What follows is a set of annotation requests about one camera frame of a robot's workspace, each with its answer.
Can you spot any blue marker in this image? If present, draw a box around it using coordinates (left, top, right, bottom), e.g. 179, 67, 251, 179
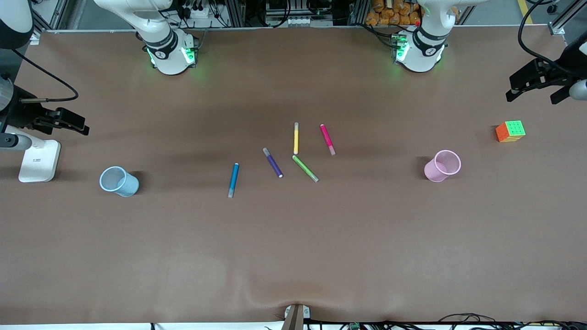
228, 163, 240, 198

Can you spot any pink marker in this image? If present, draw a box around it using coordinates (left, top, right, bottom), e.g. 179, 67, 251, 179
320, 124, 336, 156

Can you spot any colourful puzzle cube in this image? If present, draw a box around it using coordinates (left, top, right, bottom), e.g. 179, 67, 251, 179
495, 120, 526, 143

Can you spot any white rectangular stand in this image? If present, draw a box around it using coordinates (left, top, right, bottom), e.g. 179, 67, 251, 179
7, 130, 61, 183

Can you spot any light blue mesh cup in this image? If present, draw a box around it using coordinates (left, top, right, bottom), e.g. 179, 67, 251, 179
100, 166, 140, 198

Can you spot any pink mesh cup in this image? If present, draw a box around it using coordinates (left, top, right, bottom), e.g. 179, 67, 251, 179
424, 150, 462, 183

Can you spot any bag of orange items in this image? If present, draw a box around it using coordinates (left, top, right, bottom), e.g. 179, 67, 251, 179
365, 0, 460, 27

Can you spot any white power strip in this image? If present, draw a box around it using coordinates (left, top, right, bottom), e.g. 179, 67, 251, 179
181, 5, 221, 20

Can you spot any purple marker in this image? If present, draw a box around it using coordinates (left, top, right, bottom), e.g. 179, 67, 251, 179
262, 147, 283, 178

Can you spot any green marker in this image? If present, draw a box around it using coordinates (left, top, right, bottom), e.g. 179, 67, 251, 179
292, 155, 319, 183

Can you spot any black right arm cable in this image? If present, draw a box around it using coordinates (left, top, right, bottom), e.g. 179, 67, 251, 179
11, 48, 78, 102

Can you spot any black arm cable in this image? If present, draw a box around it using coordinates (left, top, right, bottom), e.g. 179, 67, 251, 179
11, 48, 78, 102
518, 0, 576, 78

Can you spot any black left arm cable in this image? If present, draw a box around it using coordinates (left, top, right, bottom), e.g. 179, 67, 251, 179
518, 0, 576, 78

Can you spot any aluminium frame profile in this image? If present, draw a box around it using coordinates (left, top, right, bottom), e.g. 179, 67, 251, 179
548, 0, 587, 35
30, 0, 69, 45

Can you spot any metal bracket with brown post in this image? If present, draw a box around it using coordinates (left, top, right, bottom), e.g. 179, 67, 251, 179
281, 304, 311, 330

